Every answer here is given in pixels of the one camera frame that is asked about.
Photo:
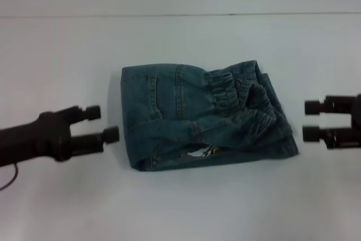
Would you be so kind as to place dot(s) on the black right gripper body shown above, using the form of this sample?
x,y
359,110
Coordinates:
x,y
356,122

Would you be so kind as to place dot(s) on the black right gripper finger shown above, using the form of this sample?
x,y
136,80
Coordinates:
x,y
324,136
324,106

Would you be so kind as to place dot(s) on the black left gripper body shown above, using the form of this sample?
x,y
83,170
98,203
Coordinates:
x,y
36,136

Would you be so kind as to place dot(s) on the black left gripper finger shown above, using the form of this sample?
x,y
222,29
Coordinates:
x,y
87,113
96,140

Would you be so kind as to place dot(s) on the blue denim shorts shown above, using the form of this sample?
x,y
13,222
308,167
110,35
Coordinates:
x,y
197,117

